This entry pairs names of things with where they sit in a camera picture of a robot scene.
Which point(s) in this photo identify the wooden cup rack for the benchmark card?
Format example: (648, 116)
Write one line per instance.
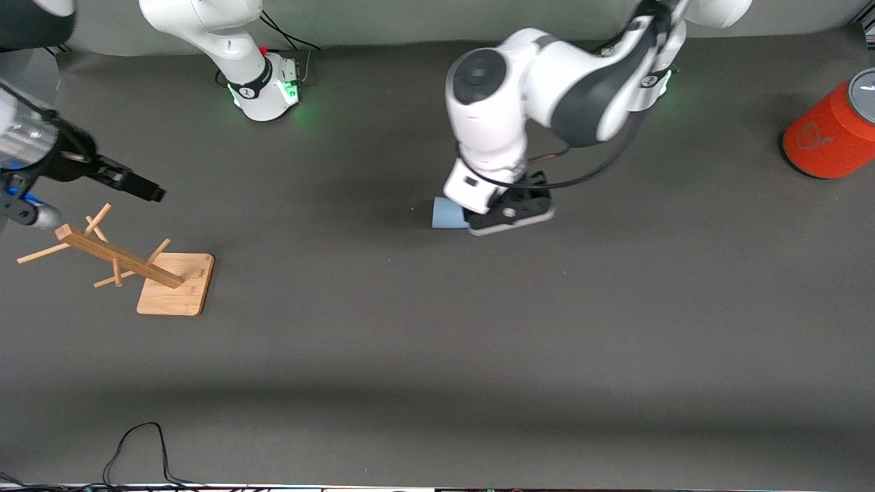
(174, 287)

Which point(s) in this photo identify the black frame rail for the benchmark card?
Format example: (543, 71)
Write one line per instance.
(60, 49)

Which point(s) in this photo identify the light blue cup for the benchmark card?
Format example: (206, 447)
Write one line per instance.
(448, 213)

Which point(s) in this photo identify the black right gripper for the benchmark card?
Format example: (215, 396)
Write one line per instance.
(70, 166)

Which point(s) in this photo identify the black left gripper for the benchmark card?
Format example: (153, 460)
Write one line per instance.
(535, 178)

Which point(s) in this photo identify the orange cylindrical can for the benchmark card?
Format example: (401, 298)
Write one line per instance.
(827, 137)

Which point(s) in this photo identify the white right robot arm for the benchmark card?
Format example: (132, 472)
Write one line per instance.
(232, 41)

